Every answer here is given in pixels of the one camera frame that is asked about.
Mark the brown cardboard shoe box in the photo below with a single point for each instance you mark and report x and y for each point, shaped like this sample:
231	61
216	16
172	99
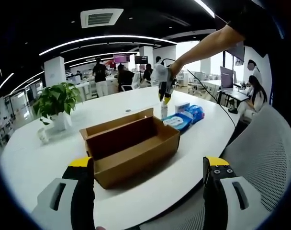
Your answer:
136	163

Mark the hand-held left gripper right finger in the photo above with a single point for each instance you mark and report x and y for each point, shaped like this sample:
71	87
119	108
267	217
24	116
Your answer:
212	191

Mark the grey mesh office chair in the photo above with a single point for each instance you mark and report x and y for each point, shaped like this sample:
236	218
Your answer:
262	148

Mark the ceiling air conditioner vent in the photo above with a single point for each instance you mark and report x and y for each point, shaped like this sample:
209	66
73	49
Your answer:
101	18

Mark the green plant in white pot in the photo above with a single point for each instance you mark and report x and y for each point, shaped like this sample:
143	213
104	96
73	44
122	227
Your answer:
57	103

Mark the blue wet wipes pack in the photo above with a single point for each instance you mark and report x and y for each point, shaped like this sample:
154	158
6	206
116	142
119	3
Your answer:
177	122

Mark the pink display screen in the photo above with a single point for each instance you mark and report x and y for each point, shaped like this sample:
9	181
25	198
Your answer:
121	58

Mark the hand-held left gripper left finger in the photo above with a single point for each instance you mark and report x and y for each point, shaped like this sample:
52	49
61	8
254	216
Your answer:
82	187

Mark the person's left hand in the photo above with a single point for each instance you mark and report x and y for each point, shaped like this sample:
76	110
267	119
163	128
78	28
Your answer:
101	228

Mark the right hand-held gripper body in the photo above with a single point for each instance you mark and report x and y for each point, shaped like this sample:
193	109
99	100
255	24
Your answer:
161	74

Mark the dark wall monitor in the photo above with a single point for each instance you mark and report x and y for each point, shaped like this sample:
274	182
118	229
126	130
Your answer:
141	60

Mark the white tube bottle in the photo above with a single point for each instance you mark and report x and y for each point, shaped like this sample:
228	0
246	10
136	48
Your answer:
164	112

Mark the long ceiling light strip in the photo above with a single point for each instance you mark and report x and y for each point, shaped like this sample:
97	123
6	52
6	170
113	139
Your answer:
107	37

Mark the desk computer monitor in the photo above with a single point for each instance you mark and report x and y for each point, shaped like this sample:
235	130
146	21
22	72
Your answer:
227	79

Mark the white office chair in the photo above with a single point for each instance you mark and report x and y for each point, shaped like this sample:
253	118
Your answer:
135	80

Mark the person's black shirt sleeve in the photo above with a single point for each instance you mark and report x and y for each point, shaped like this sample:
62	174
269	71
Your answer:
250	21

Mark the person's right hand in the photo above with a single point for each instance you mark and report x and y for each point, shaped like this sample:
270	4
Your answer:
176	70

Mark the patterned white paper cup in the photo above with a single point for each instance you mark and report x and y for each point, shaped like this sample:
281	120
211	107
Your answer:
43	136

